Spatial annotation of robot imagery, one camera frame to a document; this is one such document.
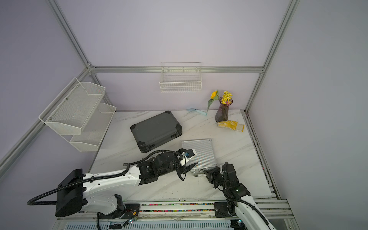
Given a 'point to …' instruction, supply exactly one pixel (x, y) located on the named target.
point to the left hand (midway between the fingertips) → (192, 157)
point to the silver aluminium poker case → (205, 157)
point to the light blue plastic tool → (197, 110)
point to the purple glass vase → (222, 112)
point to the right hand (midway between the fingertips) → (203, 173)
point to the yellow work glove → (232, 124)
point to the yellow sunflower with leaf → (214, 96)
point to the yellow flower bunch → (226, 97)
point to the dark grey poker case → (155, 131)
